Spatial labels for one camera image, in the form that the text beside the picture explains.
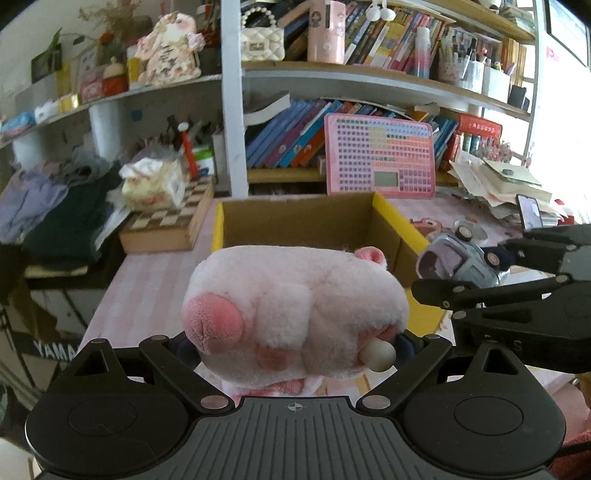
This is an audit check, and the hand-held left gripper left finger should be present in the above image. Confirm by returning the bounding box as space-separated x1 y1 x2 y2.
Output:
69 335 235 413

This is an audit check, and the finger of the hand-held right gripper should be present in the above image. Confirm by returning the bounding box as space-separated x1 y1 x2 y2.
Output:
482 224 591 273
411 274 573 310

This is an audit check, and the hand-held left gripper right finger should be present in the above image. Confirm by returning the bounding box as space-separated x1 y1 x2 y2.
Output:
355 333 527 413

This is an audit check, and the blue-grey toy car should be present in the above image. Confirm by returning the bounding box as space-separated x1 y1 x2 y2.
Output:
416 220 502 289

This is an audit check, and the pink plush pig toy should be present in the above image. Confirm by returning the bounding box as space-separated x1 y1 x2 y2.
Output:
181 246 411 397

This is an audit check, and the cardboard box with yellow flaps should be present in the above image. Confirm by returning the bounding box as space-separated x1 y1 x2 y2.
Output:
212 191 446 333

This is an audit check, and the pink cylindrical container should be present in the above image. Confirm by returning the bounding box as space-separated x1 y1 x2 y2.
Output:
307 0 346 64

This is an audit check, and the black smartphone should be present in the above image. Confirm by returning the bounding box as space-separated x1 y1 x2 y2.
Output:
516 194 544 230

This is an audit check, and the pink cartoon table mat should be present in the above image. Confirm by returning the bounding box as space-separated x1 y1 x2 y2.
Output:
83 185 591 416

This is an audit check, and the stack of loose papers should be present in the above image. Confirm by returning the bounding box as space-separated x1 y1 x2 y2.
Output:
448 150 568 227

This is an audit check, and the wooden chessboard box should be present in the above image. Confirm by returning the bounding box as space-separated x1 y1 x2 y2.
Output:
119 175 217 254

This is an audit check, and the red book box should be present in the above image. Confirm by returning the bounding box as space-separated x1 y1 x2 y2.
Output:
457 114 503 139

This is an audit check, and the black case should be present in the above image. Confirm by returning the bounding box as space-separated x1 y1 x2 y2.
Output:
0 272 93 402

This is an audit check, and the pink learning keyboard tablet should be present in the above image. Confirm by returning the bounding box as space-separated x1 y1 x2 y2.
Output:
323 113 437 199

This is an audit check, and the soft tissue pack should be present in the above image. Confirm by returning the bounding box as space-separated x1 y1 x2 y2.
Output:
119 157 186 213

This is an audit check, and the white storage box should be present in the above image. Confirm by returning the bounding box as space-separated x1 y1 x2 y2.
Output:
482 65 511 103

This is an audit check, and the pile of clothes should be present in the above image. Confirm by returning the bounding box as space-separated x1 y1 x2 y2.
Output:
0 148 134 271

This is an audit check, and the clear pen holder with pens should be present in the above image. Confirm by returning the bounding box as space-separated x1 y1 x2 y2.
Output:
438 37 485 90

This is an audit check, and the red and white pen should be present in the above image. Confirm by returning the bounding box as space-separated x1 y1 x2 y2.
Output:
178 121 200 181

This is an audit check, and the row of blue children's books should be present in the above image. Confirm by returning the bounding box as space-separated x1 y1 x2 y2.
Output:
245 97 462 169

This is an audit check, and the pink gradient bottle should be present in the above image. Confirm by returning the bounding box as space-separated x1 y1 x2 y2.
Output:
413 25 432 78

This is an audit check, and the white shelf unit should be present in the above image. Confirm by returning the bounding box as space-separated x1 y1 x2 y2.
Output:
0 0 541 197

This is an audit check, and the row of colourful paperback books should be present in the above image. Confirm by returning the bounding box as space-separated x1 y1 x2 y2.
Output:
277 0 448 70

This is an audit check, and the red round jar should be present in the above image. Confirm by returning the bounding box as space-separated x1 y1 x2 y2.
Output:
102 58 129 97

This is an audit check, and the floral plush doll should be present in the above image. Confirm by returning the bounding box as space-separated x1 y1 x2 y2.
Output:
134 13 205 88

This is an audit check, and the white quilted handbag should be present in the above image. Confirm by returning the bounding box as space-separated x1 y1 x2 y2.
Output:
240 7 286 62

